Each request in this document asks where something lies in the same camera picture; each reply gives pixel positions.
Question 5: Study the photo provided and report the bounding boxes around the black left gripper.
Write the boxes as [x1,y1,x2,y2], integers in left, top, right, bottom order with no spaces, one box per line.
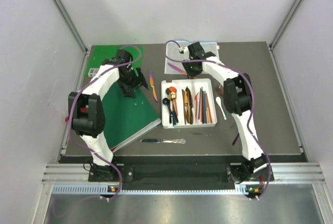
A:
[118,67,148,98]

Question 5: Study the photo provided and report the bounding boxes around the iridescent knife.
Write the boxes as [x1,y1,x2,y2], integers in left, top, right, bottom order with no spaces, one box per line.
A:
[168,62,187,75]
[149,70,158,102]

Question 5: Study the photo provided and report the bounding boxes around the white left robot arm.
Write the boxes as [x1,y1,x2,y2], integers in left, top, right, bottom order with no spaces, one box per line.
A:
[68,46,148,181]

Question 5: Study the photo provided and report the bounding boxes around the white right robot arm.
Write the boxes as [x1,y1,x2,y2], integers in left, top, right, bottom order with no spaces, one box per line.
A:
[179,42,268,180]

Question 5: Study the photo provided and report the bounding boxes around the clear mesh zip pouch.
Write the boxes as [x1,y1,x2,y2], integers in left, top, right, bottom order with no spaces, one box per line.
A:
[164,41,220,74]

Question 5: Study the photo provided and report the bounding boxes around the glossy black spoon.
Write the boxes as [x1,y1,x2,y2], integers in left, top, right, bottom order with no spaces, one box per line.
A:
[165,87,171,98]

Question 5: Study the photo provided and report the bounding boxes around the black measuring spoon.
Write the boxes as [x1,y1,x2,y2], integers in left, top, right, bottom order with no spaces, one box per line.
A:
[162,98,173,124]

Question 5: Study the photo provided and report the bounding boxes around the orange spoon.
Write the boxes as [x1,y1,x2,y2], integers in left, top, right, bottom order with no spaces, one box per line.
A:
[169,86,177,93]

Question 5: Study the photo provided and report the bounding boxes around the white cutlery tray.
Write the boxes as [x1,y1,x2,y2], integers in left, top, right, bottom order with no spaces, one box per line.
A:
[161,78,217,129]

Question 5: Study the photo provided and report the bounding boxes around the gold spoon in tray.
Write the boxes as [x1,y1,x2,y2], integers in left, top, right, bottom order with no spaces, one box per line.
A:
[169,91,178,115]

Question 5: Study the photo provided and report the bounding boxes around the brown wooden spoon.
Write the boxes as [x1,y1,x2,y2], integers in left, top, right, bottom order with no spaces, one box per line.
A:
[215,86,224,97]

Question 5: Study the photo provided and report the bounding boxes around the light green plastic folder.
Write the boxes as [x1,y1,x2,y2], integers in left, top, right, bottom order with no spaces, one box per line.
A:
[85,44,145,77]

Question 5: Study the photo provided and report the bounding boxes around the white ceramic spoon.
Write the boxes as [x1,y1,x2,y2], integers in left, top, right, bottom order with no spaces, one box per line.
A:
[215,97,227,120]

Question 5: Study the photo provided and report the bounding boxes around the copper knife in tray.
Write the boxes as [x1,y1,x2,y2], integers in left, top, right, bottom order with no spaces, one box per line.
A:
[188,89,194,124]

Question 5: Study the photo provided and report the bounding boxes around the orange chopstick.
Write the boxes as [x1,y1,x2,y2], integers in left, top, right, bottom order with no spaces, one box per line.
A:
[205,91,213,124]

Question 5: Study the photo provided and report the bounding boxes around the silver ornate butter knife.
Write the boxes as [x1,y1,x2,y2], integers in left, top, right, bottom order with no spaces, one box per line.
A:
[140,139,186,144]

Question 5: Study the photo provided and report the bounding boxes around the small dark dessert fork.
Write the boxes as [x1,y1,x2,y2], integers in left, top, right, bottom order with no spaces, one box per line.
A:
[190,133,216,137]

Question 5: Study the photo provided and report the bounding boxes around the purple plastic fork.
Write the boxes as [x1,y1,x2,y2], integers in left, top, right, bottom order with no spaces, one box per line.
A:
[232,133,239,146]

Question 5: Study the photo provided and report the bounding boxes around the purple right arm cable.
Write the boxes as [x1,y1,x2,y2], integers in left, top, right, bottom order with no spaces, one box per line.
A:
[163,40,273,201]

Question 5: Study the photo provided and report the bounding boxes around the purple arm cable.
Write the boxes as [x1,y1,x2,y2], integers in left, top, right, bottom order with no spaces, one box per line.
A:
[68,45,145,201]
[163,40,273,201]

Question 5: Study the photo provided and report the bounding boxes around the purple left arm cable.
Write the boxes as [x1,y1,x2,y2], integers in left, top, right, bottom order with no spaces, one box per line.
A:
[68,45,145,201]

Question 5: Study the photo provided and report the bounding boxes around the dark green ring binder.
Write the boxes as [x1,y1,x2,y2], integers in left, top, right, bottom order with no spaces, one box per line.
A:
[102,83,161,152]

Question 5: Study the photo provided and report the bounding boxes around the black mounting base plate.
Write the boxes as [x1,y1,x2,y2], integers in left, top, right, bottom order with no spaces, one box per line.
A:
[88,163,268,186]

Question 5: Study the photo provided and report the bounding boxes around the aluminium frame rail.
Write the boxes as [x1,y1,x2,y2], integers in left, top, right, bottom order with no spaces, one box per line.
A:
[52,0,88,53]

